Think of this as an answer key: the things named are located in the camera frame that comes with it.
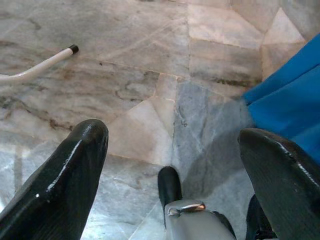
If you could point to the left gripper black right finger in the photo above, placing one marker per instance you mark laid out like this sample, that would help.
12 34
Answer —
287 190

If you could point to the blue garment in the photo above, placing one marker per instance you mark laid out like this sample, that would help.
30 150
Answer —
290 100

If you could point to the grey right robot leg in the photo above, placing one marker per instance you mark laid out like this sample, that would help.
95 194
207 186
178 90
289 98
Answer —
260 220

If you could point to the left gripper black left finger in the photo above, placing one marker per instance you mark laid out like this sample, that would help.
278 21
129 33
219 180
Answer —
55 190

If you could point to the white plastic folding table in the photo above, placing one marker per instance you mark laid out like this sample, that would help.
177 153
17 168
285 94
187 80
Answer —
37 67

